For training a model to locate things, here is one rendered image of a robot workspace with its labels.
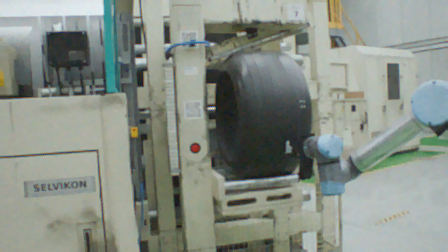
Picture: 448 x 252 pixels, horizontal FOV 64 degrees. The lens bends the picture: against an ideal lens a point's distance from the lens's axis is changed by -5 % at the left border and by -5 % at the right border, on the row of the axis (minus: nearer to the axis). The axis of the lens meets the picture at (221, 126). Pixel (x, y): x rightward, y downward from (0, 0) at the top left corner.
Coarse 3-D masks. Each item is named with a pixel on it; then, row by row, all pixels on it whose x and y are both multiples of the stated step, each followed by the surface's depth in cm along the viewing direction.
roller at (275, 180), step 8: (272, 176) 159; (280, 176) 159; (288, 176) 160; (296, 176) 161; (232, 184) 154; (240, 184) 154; (248, 184) 155; (256, 184) 156; (264, 184) 157; (272, 184) 158; (280, 184) 160
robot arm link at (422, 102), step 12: (432, 84) 92; (444, 84) 90; (420, 96) 94; (432, 96) 91; (444, 96) 89; (420, 108) 94; (432, 108) 91; (444, 108) 89; (420, 120) 94; (432, 120) 91; (444, 120) 89; (444, 132) 91
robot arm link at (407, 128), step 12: (408, 120) 111; (384, 132) 117; (396, 132) 113; (408, 132) 111; (420, 132) 110; (372, 144) 119; (384, 144) 116; (396, 144) 114; (348, 156) 127; (360, 156) 121; (372, 156) 119; (384, 156) 118; (360, 168) 122
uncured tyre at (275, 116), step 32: (224, 64) 166; (256, 64) 150; (288, 64) 153; (224, 96) 193; (256, 96) 143; (288, 96) 145; (224, 128) 195; (256, 128) 143; (288, 128) 145; (224, 160) 177; (256, 160) 149; (288, 160) 153
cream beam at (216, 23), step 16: (208, 0) 182; (224, 0) 184; (240, 0) 187; (256, 0) 188; (272, 0) 190; (288, 0) 193; (304, 0) 195; (208, 16) 183; (224, 16) 185; (240, 16) 187; (256, 16) 189; (272, 16) 191; (288, 16) 193; (304, 16) 195; (208, 32) 206; (224, 32) 208; (240, 32) 211
